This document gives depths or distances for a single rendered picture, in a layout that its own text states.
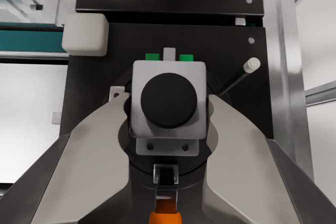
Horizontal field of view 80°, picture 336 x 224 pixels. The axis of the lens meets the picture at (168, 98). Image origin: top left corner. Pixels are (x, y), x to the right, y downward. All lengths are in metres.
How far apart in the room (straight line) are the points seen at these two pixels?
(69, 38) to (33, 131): 0.14
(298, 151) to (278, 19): 0.17
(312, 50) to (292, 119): 0.20
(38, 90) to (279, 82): 0.32
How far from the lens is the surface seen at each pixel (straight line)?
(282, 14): 0.32
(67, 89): 0.26
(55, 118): 0.26
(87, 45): 0.25
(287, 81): 0.29
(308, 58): 0.45
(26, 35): 0.34
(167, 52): 0.17
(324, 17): 0.50
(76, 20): 0.27
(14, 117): 0.35
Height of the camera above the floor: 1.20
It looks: 79 degrees down
